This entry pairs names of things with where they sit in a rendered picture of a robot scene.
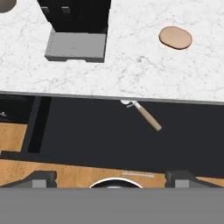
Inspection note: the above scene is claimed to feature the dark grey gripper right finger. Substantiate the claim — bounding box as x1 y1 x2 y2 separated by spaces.
164 170 224 189

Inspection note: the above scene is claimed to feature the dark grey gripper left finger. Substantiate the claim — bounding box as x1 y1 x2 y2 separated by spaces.
0 170 58 189

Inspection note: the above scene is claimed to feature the black open drawer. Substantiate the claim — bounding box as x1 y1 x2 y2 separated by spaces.
0 94 224 179

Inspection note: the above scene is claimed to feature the black and white round object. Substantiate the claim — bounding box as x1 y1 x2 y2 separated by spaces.
88 177 144 189

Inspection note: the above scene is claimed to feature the black cupboard front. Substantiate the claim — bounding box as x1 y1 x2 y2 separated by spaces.
0 94 37 124

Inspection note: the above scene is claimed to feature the brown oval bread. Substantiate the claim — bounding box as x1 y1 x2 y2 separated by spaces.
157 25 193 51

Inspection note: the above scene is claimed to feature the black coffee machine, grey base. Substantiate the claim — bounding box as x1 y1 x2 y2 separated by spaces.
37 0 113 64

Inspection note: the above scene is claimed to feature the grey round object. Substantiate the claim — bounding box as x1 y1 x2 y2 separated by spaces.
0 0 18 14

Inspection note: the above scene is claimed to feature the silver drawer handle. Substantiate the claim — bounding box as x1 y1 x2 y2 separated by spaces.
122 171 155 179

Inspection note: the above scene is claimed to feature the pizza cutter with wooden handle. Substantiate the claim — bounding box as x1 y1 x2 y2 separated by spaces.
120 99 163 132

